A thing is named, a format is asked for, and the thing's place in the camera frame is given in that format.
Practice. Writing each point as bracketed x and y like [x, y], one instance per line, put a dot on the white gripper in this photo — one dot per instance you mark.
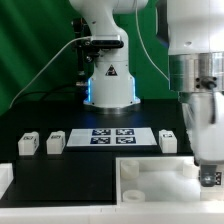
[204, 120]

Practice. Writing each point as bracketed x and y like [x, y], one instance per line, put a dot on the black camera stand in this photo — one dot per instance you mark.
[81, 30]

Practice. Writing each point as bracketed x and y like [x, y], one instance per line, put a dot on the white left wall block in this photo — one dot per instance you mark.
[6, 177]

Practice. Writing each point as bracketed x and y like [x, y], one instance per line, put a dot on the white sheet with markers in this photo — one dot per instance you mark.
[111, 137]

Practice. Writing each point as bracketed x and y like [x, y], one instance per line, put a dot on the black base camera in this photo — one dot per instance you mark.
[106, 41]

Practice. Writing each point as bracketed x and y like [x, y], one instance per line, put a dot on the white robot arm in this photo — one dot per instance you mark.
[194, 33]

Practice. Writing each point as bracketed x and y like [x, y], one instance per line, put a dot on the white front wall bar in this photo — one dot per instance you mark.
[148, 213]

